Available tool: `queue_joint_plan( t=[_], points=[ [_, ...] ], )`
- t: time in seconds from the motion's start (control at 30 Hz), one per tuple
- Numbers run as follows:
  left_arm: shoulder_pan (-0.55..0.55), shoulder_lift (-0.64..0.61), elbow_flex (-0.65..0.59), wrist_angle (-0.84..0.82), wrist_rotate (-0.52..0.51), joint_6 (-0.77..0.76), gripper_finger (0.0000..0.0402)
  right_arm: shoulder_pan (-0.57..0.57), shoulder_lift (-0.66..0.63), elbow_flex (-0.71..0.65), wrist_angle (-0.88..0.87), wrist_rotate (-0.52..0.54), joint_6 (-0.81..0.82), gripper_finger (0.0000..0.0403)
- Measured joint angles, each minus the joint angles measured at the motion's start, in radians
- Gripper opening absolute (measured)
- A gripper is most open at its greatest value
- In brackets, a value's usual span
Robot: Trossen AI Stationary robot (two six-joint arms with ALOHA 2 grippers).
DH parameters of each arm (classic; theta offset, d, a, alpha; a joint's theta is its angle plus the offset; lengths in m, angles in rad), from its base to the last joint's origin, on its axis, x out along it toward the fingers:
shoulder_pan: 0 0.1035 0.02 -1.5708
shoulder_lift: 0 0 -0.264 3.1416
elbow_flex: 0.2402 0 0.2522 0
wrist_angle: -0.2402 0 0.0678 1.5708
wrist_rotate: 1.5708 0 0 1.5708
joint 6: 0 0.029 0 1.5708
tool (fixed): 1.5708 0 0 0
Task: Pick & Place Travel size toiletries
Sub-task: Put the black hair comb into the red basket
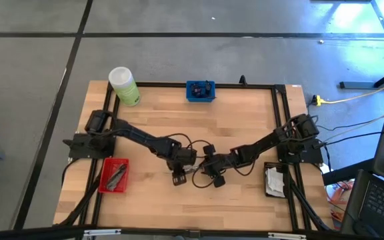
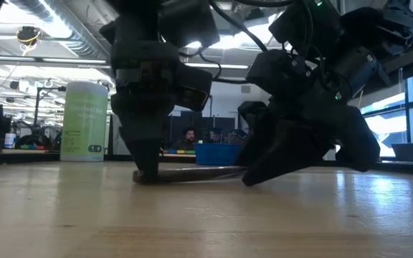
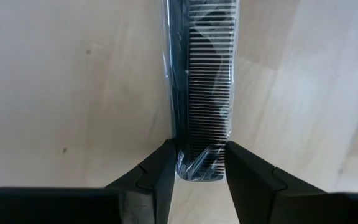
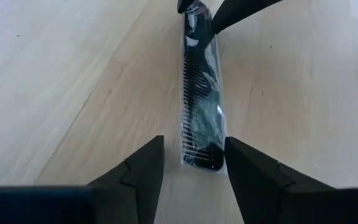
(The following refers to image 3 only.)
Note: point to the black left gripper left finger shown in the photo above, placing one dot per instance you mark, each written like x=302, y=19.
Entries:
x=157, y=180

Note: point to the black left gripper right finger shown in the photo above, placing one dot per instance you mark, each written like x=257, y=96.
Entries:
x=250, y=186

